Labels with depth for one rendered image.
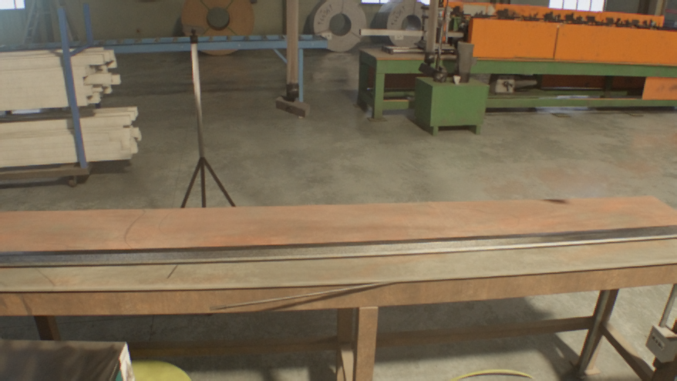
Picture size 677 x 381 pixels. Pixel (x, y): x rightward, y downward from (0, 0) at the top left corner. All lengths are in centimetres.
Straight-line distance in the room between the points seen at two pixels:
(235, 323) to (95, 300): 118
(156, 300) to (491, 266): 86
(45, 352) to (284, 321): 137
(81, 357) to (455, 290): 91
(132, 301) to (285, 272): 39
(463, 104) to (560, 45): 185
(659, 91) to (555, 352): 597
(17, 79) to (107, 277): 289
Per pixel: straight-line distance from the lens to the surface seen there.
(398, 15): 1199
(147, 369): 197
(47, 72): 400
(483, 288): 136
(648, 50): 768
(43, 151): 417
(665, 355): 189
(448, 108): 530
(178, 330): 243
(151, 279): 130
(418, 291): 130
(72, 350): 124
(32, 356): 126
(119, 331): 250
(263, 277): 125
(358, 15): 1157
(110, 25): 1354
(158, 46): 558
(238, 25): 1097
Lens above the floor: 148
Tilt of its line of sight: 23 degrees down
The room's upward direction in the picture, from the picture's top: 2 degrees clockwise
